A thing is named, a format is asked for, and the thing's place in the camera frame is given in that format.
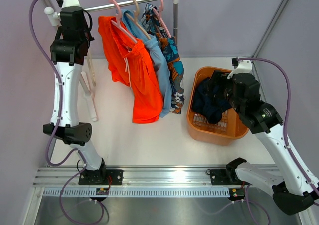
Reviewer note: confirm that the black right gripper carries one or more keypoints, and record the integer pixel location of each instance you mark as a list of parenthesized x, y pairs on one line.
[(225, 74)]

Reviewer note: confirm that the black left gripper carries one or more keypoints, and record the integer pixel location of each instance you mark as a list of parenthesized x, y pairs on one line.
[(89, 38)]

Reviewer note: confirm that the navy blue shorts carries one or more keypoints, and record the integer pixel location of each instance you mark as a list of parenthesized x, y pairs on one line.
[(207, 103)]

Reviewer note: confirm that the beige hanger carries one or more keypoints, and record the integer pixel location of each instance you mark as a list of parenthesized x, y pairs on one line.
[(135, 19), (91, 68)]

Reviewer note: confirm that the light blue shorts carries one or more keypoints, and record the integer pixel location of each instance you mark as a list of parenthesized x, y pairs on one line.
[(158, 60)]

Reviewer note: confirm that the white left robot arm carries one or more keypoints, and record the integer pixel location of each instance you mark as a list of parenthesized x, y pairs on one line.
[(68, 51)]

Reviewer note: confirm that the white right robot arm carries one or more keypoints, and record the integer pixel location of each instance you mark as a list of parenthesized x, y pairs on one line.
[(294, 190)]

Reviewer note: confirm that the patterned blue orange shorts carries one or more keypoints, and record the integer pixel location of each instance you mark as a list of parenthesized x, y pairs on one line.
[(150, 22)]

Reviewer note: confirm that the white clothes rack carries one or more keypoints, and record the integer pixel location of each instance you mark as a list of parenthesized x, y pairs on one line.
[(54, 17)]

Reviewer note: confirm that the orange plastic basket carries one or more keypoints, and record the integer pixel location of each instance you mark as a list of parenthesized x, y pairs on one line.
[(229, 129)]

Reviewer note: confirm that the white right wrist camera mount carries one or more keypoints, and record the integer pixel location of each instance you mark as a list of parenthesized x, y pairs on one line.
[(240, 66)]

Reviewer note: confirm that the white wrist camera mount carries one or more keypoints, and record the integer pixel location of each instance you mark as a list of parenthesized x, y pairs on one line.
[(68, 3), (240, 66)]

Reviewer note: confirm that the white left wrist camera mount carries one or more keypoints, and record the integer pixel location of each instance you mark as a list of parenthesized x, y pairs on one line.
[(68, 3)]

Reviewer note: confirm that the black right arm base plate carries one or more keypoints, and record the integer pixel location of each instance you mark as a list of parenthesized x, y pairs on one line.
[(219, 177)]

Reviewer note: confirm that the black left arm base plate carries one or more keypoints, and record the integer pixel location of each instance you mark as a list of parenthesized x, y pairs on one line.
[(104, 177)]

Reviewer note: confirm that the aluminium mounting rail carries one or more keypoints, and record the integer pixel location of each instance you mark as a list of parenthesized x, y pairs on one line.
[(137, 176)]

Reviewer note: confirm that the white slotted cable duct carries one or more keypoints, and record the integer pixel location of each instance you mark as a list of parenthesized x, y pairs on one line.
[(119, 192)]

